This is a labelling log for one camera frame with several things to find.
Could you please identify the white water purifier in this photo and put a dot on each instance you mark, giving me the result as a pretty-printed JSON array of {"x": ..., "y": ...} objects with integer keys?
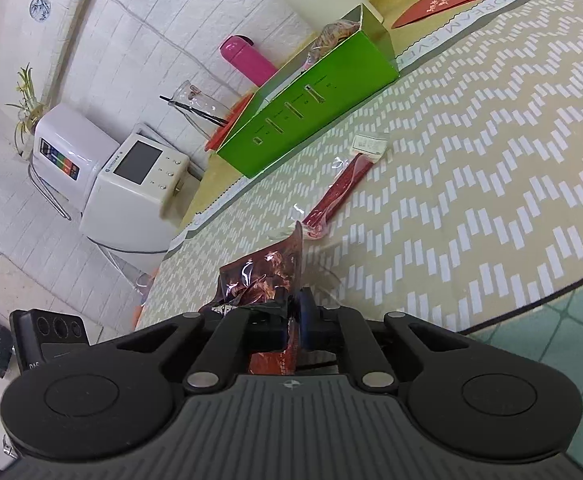
[{"x": 71, "y": 135}]

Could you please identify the small white sachet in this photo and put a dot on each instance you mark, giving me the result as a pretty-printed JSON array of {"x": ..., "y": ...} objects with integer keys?
[{"x": 370, "y": 143}]

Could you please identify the potted green plant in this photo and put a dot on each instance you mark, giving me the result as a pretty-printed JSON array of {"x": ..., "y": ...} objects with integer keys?
[{"x": 26, "y": 105}]

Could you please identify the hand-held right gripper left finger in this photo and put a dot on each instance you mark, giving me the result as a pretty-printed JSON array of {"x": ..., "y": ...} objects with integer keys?
[{"x": 221, "y": 350}]

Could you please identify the green cardboard box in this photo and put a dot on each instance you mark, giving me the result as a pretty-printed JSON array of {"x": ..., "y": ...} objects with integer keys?
[{"x": 311, "y": 100}]

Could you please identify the black chopstick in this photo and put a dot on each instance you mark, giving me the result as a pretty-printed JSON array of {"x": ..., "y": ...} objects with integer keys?
[
  {"x": 191, "y": 106},
  {"x": 204, "y": 115}
]

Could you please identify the red striped snack packet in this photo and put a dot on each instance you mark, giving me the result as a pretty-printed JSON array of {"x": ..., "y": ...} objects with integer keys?
[{"x": 334, "y": 35}]

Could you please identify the pink thermos bottle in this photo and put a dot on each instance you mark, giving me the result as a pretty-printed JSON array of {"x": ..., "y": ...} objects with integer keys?
[{"x": 251, "y": 62}]

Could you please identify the brown snack packet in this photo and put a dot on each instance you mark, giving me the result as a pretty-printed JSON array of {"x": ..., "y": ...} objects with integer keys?
[{"x": 266, "y": 270}]

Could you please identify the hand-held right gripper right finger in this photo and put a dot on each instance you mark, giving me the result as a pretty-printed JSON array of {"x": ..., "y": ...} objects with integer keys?
[{"x": 305, "y": 317}]

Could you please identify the white appliance with screen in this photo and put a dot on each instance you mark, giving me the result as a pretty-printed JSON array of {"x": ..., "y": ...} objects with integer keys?
[{"x": 121, "y": 210}]

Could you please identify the long red snack packet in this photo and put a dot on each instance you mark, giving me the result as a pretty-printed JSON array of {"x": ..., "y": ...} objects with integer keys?
[{"x": 341, "y": 190}]

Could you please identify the glass carafe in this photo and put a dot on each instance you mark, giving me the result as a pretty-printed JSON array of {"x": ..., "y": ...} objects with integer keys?
[{"x": 196, "y": 105}]

